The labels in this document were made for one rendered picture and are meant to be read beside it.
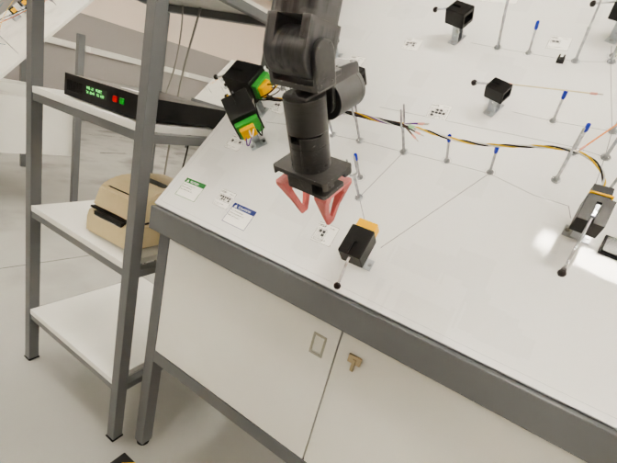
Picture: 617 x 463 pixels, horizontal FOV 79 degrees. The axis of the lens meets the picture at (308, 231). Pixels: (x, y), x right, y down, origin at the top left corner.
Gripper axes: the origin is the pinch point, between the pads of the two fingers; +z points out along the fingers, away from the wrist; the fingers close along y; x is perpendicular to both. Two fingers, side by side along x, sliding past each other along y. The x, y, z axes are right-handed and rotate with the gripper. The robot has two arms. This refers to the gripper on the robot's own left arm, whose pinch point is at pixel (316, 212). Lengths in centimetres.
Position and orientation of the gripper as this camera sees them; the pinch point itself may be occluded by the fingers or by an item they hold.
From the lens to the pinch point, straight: 61.1
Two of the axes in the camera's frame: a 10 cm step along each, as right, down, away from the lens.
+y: -7.6, -3.7, 5.4
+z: 1.0, 7.5, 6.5
